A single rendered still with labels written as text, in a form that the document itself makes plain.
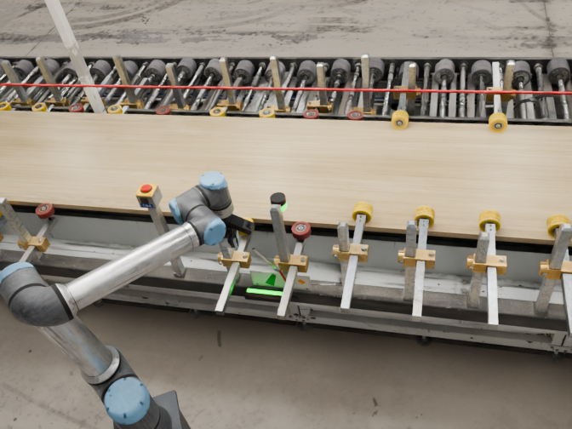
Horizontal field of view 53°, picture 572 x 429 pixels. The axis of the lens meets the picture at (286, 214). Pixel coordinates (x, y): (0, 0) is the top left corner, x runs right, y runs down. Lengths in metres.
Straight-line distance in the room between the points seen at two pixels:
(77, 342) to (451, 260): 1.51
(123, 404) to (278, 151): 1.36
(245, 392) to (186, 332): 0.52
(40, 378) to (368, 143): 2.16
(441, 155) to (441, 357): 1.04
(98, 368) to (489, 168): 1.80
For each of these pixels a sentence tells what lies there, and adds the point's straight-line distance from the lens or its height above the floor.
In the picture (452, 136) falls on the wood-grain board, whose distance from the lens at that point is 2.82.
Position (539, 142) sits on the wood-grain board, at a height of 0.90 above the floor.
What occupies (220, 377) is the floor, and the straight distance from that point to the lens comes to 3.10.
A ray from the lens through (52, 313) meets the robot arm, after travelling 1.74.
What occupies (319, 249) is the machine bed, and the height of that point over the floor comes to 0.71.
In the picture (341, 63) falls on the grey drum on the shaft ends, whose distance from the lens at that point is 3.48.
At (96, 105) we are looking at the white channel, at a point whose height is 0.93.
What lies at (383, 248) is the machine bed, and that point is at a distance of 2.50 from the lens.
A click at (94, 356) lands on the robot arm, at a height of 1.00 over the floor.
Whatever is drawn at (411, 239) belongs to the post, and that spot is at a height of 1.07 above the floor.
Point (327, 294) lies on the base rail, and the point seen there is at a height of 0.70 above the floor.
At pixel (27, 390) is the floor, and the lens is 3.49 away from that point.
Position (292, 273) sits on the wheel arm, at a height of 0.86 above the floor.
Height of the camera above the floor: 2.64
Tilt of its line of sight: 45 degrees down
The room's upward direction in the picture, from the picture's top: 10 degrees counter-clockwise
